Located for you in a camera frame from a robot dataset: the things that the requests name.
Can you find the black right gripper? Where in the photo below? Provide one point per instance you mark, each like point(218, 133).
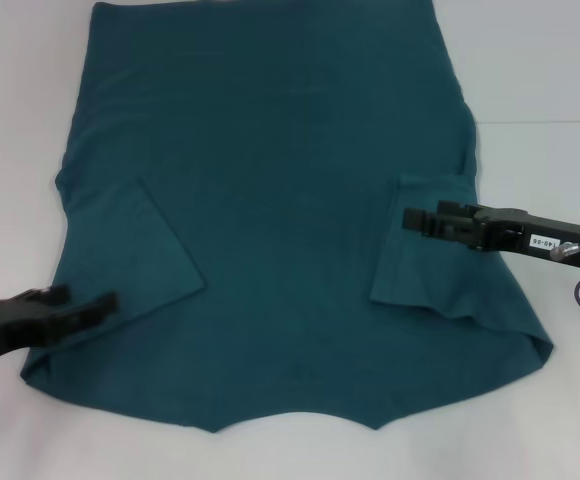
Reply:
point(515, 232)

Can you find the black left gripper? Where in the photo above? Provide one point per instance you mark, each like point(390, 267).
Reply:
point(20, 330)

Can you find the blue shirt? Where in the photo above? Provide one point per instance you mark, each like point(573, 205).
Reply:
point(280, 200)

